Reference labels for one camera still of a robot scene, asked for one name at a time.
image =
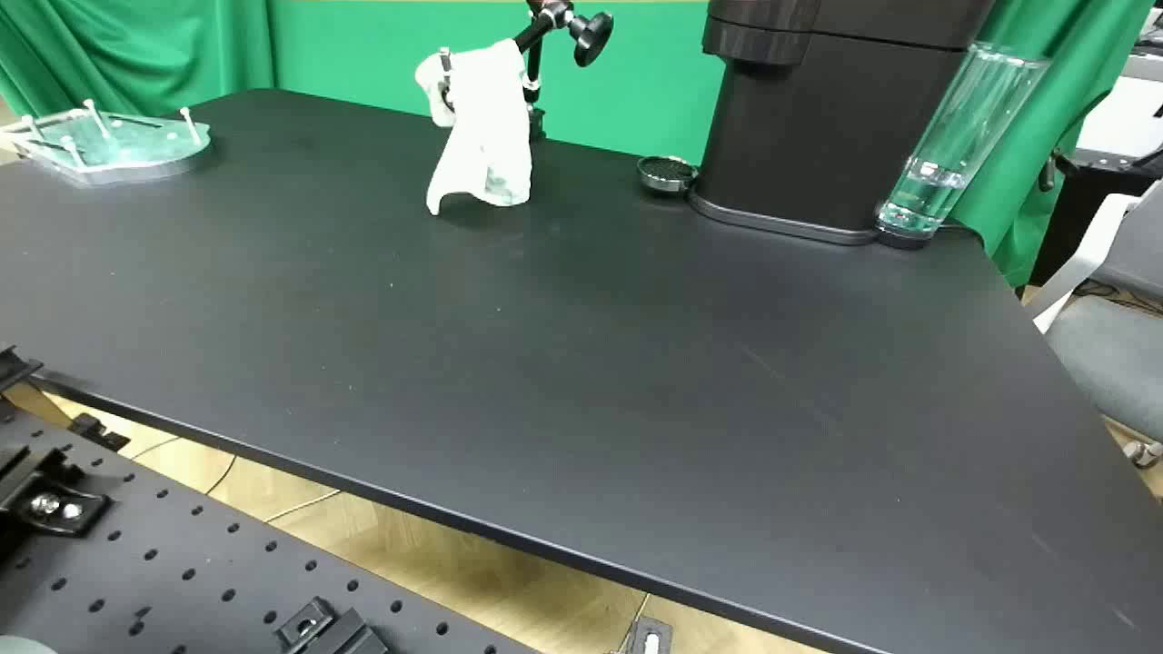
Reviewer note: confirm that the black clamp with silver bolts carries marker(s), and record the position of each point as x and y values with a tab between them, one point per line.
52	510

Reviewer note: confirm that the green fabric backdrop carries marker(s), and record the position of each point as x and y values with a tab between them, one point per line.
366	50

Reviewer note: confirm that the black articulated stand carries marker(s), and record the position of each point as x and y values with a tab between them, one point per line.
591	30

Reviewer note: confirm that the floor power socket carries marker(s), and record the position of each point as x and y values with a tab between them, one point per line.
651	639

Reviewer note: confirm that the white cloth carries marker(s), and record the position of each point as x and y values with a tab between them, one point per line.
483	121

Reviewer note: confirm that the black perforated breadboard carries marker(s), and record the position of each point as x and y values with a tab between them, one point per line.
181	569

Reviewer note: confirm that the small black clamp block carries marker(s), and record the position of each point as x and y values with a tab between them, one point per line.
328	628

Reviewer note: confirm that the small black round cap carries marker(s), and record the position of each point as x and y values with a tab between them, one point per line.
666	177

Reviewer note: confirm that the white screw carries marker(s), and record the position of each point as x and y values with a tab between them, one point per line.
75	150
186	119

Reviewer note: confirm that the black angled bracket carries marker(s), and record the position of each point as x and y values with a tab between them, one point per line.
95	431

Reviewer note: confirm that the grey office chair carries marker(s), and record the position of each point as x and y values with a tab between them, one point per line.
1112	352

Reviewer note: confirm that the white side table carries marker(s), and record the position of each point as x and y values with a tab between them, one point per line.
1129	113

